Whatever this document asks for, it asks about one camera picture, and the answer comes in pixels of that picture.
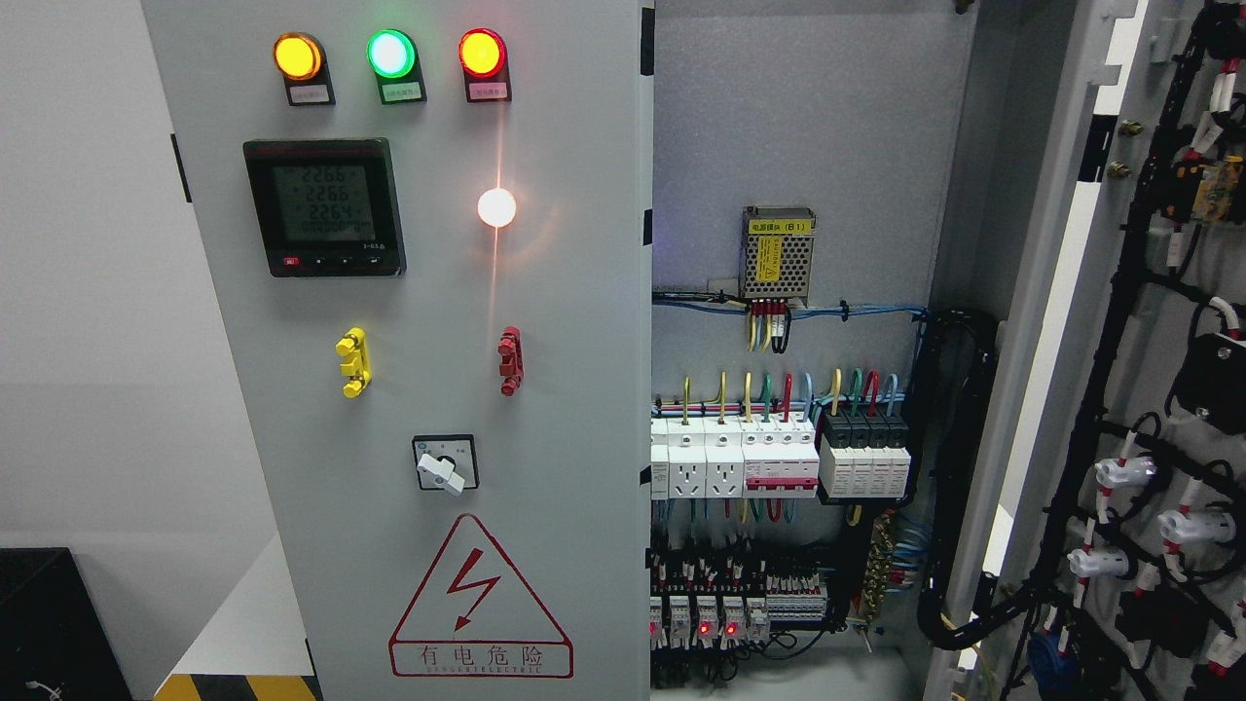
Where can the grey cabinet door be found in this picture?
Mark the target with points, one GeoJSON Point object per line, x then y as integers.
{"type": "Point", "coordinates": [1105, 511]}
{"type": "Point", "coordinates": [565, 126]}

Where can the red test terminal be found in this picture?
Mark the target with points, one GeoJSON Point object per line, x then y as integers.
{"type": "Point", "coordinates": [511, 366]}

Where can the white socket breaker row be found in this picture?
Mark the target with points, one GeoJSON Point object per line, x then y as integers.
{"type": "Point", "coordinates": [733, 458]}

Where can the metal mesh power supply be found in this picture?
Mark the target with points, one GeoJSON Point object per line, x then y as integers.
{"type": "Point", "coordinates": [777, 251]}

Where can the white glowing indicator light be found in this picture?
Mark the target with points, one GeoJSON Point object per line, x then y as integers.
{"type": "Point", "coordinates": [497, 207]}

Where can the lower relay terminal row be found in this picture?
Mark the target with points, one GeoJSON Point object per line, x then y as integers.
{"type": "Point", "coordinates": [704, 597]}

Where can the grey surge protector block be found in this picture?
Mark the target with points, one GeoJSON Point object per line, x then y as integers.
{"type": "Point", "coordinates": [857, 463]}

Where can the yellow test terminal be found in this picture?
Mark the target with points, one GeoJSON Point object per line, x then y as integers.
{"type": "Point", "coordinates": [352, 348]}

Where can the red electric danger sign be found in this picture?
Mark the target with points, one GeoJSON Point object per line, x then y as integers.
{"type": "Point", "coordinates": [475, 615]}

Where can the black digital power meter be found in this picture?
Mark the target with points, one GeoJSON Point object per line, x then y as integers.
{"type": "Point", "coordinates": [326, 207]}

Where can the red indicator light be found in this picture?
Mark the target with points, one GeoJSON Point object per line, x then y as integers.
{"type": "Point", "coordinates": [482, 53]}

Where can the green indicator light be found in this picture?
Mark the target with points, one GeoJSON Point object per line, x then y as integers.
{"type": "Point", "coordinates": [391, 53]}

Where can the yellow indicator light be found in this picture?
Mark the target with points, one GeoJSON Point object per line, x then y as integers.
{"type": "Point", "coordinates": [298, 56]}

